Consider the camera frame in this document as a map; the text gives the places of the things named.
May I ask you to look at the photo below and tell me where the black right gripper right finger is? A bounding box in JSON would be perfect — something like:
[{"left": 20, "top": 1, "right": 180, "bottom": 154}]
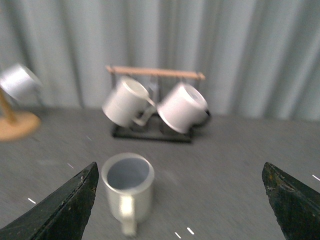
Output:
[{"left": 261, "top": 162, "right": 320, "bottom": 240}]

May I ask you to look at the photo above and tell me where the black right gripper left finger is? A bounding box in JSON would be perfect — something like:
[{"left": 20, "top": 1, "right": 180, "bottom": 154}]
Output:
[{"left": 0, "top": 162, "right": 99, "bottom": 240}]

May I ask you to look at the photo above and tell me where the white mug grey inside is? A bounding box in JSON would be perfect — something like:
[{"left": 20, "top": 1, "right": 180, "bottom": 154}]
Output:
[{"left": 101, "top": 152, "right": 155, "bottom": 237}]

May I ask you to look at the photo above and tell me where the wooden mug tree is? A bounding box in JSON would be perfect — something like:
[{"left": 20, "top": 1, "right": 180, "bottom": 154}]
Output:
[{"left": 0, "top": 88, "right": 41, "bottom": 142}]

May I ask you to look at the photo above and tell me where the cream ribbed mug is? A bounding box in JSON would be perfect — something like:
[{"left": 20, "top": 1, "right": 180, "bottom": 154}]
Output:
[{"left": 102, "top": 76, "right": 157, "bottom": 128}]

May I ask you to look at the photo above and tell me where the small white hanging mug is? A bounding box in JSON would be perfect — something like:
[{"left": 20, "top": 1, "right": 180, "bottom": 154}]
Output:
[{"left": 0, "top": 63, "right": 43, "bottom": 105}]

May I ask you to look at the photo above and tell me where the black wire mug rack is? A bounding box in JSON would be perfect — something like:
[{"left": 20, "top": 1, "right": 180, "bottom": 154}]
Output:
[{"left": 106, "top": 65, "right": 205, "bottom": 143}]

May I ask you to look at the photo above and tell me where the white mug black handle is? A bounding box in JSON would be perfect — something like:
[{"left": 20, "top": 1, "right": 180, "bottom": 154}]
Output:
[{"left": 157, "top": 82, "right": 211, "bottom": 134}]

